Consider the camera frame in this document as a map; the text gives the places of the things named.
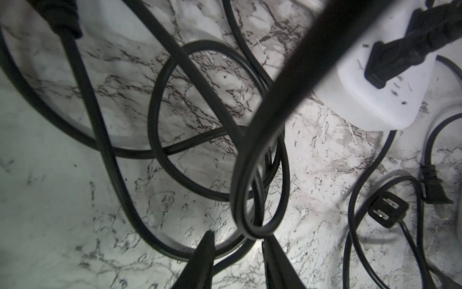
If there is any black cable with plug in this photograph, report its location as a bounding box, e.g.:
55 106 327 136
229 0 398 240

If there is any black cable of back dryer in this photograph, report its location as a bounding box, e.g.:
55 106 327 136
363 0 462 90

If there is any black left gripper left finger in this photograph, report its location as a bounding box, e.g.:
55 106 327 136
172 231 215 289

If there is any left white power strip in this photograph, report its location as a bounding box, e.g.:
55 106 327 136
313 0 439 132

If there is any black cable of pink dryer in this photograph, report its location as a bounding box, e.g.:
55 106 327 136
342 111 462 289

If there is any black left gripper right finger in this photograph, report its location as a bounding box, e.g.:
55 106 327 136
262 236 306 289

